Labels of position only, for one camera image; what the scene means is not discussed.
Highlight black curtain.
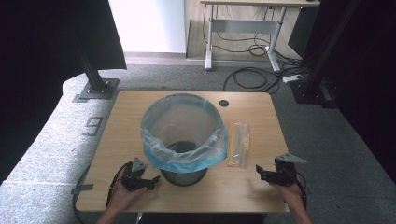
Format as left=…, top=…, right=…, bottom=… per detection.
left=303, top=0, right=396, bottom=185
left=0, top=0, right=128, bottom=185

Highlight person's right hand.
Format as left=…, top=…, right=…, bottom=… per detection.
left=270, top=182, right=305, bottom=209

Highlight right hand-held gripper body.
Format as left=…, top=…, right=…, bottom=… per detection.
left=273, top=152, right=308, bottom=188

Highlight desk with white metal legs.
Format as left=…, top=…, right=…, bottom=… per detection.
left=199, top=0, right=321, bottom=73

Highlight black metal stand with base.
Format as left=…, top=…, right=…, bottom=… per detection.
left=72, top=34, right=120, bottom=104

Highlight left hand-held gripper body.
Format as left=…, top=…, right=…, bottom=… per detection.
left=120, top=157, right=151, bottom=192

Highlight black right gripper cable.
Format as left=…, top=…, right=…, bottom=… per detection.
left=290, top=169, right=309, bottom=210

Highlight blue plastic trash bag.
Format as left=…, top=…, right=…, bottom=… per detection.
left=139, top=92, right=230, bottom=175

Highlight black floor cables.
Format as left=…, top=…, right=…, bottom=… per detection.
left=202, top=4, right=312, bottom=95

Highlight person's left hand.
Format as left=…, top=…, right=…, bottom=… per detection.
left=106, top=181, right=149, bottom=216

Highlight black computer tower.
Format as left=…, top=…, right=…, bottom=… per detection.
left=287, top=5, right=320, bottom=60

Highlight clear plastic chopsticks packet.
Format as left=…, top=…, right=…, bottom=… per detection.
left=226, top=120, right=251, bottom=169

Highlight white power adapter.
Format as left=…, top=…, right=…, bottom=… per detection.
left=282, top=74, right=304, bottom=84

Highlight grey tape strip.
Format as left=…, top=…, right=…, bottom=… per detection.
left=71, top=183, right=94, bottom=196

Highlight black mesh trash bin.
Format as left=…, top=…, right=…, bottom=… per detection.
left=159, top=140, right=208, bottom=188

